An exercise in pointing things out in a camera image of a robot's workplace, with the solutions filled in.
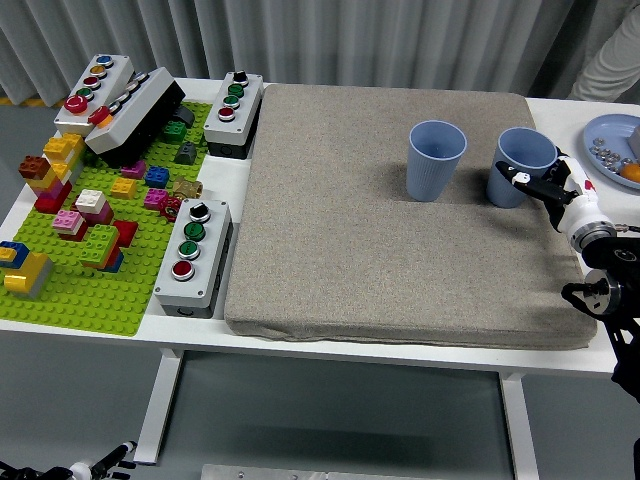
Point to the white-topped pink brick stack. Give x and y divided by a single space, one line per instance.
92 202

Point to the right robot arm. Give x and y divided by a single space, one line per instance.
610 255

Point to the blue plate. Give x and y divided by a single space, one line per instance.
605 127

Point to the four-button grey control box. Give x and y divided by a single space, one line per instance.
212 240
247 102

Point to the pink white red brick stack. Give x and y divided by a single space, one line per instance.
69 222

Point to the person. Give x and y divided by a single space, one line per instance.
612 65

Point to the five-button white control box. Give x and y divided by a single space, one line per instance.
112 75

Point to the black curved lego brick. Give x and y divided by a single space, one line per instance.
185 116

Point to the blue lego brick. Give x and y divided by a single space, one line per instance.
157 177

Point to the green lego brick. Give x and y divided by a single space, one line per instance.
174 131

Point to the green orange blue brick stack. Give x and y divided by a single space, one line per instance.
100 242

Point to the white table leg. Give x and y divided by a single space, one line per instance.
520 430
157 405

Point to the grey-brown fabric mat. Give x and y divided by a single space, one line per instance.
350 240

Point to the blue ribbed plastic cup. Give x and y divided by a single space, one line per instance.
430 175
502 192

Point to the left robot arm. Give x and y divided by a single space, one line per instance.
30 473

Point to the long grey black control box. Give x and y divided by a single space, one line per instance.
135 112

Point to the grey curtain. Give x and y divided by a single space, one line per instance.
350 40

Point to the orange fruit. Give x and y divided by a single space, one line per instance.
631 172

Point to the red lego brick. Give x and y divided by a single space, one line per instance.
127 231

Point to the magenta lego brick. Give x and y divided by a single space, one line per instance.
155 199
134 170

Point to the dark grey slope brick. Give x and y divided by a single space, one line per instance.
186 154

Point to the grey metal block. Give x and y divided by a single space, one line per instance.
634 140

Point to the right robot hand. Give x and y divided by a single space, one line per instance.
575 200

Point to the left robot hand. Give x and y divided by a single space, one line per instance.
82 470

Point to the green lego baseplate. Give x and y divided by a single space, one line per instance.
90 305

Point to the blue yellow grey brick stack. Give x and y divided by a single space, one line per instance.
27 272

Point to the brown yellow red brick tower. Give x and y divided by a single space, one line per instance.
52 185

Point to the yellow lego brick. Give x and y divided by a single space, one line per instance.
123 188

